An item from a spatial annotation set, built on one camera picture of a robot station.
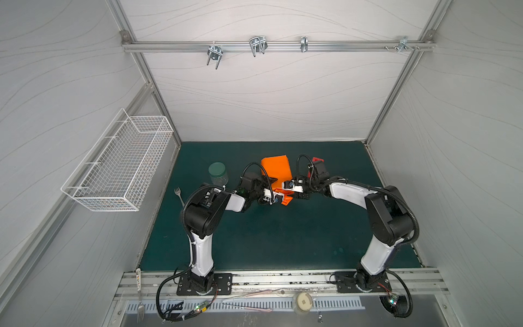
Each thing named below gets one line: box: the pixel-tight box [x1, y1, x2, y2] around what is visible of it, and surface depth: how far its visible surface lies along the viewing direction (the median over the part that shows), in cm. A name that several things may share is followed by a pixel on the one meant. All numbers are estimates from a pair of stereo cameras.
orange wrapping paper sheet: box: [260, 154, 296, 206], surface depth 103 cm
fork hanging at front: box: [136, 300, 146, 324], surface depth 70 cm
